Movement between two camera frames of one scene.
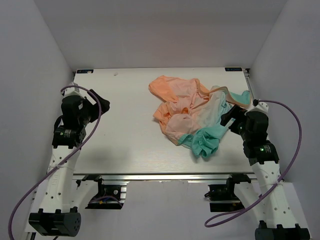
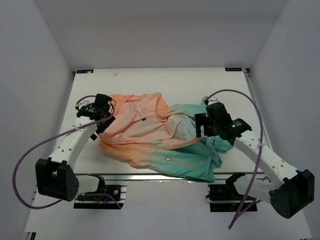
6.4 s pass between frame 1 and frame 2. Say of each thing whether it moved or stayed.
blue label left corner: stayed
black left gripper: moved
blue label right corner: stayed
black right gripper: moved
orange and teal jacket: moved
